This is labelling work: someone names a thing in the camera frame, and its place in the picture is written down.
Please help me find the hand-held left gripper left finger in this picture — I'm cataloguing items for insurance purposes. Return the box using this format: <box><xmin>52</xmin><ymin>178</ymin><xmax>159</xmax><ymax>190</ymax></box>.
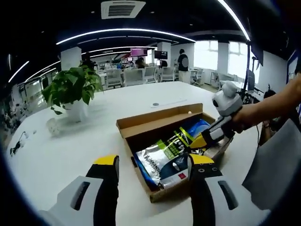
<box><xmin>39</xmin><ymin>154</ymin><xmax>120</xmax><ymax>226</ymax></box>

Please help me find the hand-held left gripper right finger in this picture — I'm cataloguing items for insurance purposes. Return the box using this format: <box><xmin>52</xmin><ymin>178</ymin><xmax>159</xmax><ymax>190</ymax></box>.
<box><xmin>187</xmin><ymin>154</ymin><xmax>262</xmax><ymax>226</ymax></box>

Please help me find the ceiling air conditioner unit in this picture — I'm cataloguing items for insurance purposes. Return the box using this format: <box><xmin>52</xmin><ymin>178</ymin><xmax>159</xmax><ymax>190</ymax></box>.
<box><xmin>101</xmin><ymin>0</ymin><xmax>146</xmax><ymax>19</ymax></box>

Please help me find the wall poster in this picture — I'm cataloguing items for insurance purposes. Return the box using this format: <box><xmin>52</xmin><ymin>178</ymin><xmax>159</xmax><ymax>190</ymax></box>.
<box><xmin>286</xmin><ymin>50</ymin><xmax>299</xmax><ymax>83</ymax></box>

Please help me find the person's right hand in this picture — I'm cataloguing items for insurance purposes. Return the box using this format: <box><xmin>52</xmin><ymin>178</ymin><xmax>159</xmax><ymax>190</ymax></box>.
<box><xmin>231</xmin><ymin>105</ymin><xmax>259</xmax><ymax>134</ymax></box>

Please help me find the white table socket strip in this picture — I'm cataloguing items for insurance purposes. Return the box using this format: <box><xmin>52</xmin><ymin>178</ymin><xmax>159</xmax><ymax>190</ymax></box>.
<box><xmin>150</xmin><ymin>98</ymin><xmax>188</xmax><ymax>109</ymax></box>

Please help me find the row of white office chairs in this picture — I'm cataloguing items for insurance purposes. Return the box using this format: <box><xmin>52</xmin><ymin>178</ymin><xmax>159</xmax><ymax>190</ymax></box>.
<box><xmin>105</xmin><ymin>67</ymin><xmax>177</xmax><ymax>87</ymax></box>

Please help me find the purple wall screen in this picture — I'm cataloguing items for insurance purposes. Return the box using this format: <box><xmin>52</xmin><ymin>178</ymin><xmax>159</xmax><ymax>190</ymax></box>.
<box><xmin>130</xmin><ymin>48</ymin><xmax>148</xmax><ymax>57</ymax></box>

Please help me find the curved ceiling light strip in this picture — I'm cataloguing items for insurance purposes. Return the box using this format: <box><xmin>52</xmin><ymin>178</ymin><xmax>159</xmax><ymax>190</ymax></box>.
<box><xmin>55</xmin><ymin>28</ymin><xmax>196</xmax><ymax>45</ymax></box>

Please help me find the potted green plant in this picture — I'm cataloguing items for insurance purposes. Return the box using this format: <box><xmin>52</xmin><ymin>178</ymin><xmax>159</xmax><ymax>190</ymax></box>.
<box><xmin>41</xmin><ymin>66</ymin><xmax>104</xmax><ymax>123</ymax></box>

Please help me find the black cable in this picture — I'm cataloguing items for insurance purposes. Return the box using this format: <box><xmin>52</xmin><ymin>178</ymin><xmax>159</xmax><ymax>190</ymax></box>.
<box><xmin>9</xmin><ymin>131</ymin><xmax>30</xmax><ymax>156</ymax></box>

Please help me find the brown cardboard shoe box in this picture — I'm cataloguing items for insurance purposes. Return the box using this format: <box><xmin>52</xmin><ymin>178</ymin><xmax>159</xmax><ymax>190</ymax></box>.
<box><xmin>116</xmin><ymin>103</ymin><xmax>233</xmax><ymax>203</ymax></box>

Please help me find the grey mesh office chair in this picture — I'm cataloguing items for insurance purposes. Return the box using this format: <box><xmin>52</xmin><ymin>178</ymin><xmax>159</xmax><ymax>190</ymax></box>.
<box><xmin>242</xmin><ymin>119</ymin><xmax>301</xmax><ymax>210</ymax></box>

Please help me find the blue wet wipes packet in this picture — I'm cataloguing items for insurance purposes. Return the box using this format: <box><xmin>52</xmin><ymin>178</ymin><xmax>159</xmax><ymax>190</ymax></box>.
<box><xmin>134</xmin><ymin>127</ymin><xmax>205</xmax><ymax>190</ymax></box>

